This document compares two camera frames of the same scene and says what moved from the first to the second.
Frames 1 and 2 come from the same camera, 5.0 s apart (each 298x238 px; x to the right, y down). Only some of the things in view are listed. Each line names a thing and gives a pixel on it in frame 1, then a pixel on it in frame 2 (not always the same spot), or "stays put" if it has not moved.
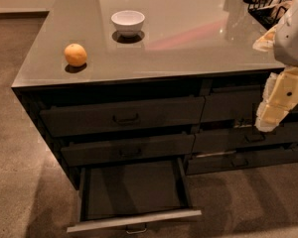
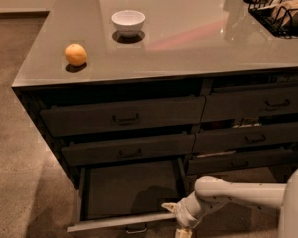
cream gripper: (292, 44) to (183, 214)
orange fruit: (74, 55) stays put
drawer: (131, 195) stays put
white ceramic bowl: (128, 23) stays put
